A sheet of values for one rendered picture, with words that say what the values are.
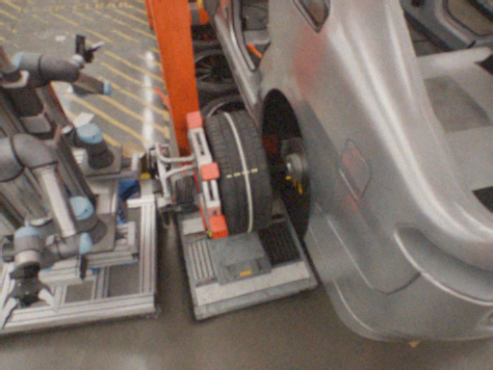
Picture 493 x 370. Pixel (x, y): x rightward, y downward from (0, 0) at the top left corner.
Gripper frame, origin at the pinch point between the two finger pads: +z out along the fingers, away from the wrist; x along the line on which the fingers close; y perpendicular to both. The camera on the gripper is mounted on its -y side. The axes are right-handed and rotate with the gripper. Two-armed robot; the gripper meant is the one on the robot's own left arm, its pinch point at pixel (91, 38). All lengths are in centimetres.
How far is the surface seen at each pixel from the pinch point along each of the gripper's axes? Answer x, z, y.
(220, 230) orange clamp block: 93, -100, 23
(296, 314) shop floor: 152, -104, 104
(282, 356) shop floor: 144, -131, 105
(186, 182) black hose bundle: 73, -86, 10
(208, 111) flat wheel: 68, 32, 64
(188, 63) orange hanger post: 62, -30, -16
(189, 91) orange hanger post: 63, -30, 1
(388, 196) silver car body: 137, -124, -50
